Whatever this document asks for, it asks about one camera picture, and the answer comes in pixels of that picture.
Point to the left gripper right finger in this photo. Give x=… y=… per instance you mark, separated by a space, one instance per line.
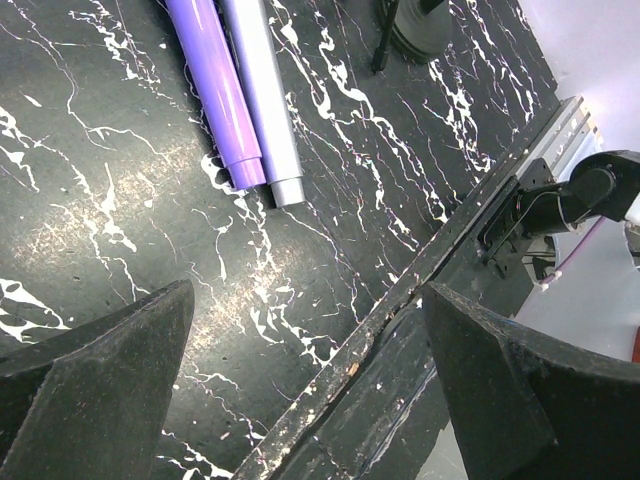
x=525 y=405

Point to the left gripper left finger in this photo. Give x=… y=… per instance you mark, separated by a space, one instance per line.
x=91 y=403

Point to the silver microphone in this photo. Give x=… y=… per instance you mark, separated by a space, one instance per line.
x=261 y=80

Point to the black tripod stand with ring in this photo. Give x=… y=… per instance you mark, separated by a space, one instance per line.
x=379 y=60

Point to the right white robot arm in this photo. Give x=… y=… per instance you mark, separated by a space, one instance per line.
x=605 y=184

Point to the black round-base stand right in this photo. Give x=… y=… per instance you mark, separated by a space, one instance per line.
x=422 y=30

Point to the purple microphone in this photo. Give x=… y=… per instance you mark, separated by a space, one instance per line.
x=213 y=71

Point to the right aluminium rail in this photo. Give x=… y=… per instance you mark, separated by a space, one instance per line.
x=570 y=136

